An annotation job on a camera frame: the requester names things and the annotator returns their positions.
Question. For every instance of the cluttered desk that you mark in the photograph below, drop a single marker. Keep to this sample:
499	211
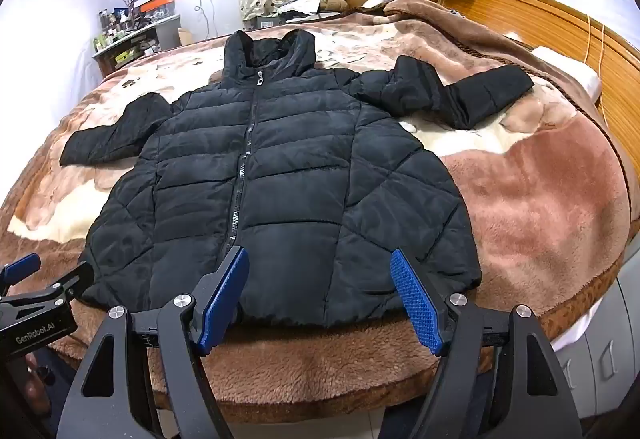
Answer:
130	44

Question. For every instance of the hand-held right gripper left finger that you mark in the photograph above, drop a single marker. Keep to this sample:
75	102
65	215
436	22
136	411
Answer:
225	301

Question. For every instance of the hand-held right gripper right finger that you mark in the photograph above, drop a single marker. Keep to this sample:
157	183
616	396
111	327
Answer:
415	301

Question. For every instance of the black puffer jacket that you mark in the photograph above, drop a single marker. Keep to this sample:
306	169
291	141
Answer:
300	169

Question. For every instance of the white pillow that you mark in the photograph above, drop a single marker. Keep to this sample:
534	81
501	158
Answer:
575	71

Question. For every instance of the small cardboard box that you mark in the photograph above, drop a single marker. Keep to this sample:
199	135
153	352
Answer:
186	36

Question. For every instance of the wooden headboard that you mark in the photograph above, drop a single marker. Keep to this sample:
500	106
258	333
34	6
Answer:
550	14

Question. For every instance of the brown printed blanket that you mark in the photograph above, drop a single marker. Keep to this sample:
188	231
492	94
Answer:
525	199

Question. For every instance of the orange box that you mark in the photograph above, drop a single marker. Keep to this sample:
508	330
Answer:
155	1

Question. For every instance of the grey plastic storage bin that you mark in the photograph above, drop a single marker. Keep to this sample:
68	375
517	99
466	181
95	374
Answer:
600	349

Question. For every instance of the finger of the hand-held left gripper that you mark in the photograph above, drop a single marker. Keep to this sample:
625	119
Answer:
22	265
77	284

